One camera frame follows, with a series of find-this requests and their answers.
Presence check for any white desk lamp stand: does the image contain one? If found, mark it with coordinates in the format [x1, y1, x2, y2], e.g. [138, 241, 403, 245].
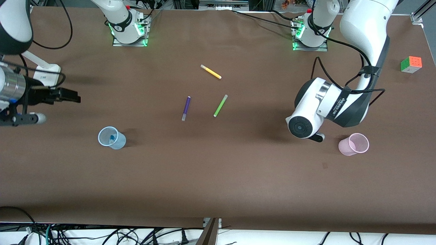
[20, 51, 61, 88]

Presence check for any blue plastic cup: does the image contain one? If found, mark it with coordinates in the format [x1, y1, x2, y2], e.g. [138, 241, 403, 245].
[98, 126, 126, 150]

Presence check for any purple marker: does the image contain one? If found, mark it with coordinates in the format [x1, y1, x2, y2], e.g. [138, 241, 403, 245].
[182, 96, 191, 121]

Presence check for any yellow marker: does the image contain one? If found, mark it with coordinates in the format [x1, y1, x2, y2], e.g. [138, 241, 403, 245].
[200, 64, 222, 80]

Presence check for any green marker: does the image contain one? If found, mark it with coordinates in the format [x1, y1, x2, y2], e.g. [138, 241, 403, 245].
[213, 95, 228, 118]

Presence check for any brown table cover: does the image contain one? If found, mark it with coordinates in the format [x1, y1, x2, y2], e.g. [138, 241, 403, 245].
[0, 7, 436, 235]

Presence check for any pink plastic cup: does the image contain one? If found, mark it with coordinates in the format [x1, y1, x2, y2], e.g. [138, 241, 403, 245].
[338, 133, 370, 156]

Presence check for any colourful puzzle cube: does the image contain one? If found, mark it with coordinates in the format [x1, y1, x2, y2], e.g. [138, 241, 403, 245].
[401, 56, 422, 74]

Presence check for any aluminium corner profile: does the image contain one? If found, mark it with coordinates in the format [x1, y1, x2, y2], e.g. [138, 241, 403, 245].
[411, 0, 436, 24]

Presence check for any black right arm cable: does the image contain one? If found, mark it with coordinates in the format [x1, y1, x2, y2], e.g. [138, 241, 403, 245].
[0, 0, 73, 89]

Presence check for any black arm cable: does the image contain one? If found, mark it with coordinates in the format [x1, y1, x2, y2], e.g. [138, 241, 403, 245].
[310, 0, 386, 107]
[0, 0, 73, 89]

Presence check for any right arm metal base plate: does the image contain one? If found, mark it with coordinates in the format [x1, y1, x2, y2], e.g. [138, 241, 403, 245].
[112, 15, 149, 47]

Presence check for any thick black floor cable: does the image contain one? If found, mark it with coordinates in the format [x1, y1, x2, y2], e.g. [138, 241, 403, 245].
[0, 206, 36, 235]

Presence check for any aluminium frame rail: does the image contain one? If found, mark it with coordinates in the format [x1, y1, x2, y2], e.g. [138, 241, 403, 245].
[199, 0, 250, 11]

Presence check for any long black table cable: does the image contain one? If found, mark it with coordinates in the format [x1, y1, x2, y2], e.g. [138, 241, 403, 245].
[232, 10, 300, 28]

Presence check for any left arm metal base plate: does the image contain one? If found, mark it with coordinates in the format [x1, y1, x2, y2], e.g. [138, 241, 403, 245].
[292, 19, 328, 52]

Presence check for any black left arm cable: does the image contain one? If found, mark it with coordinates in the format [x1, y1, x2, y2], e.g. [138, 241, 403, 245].
[310, 0, 386, 107]

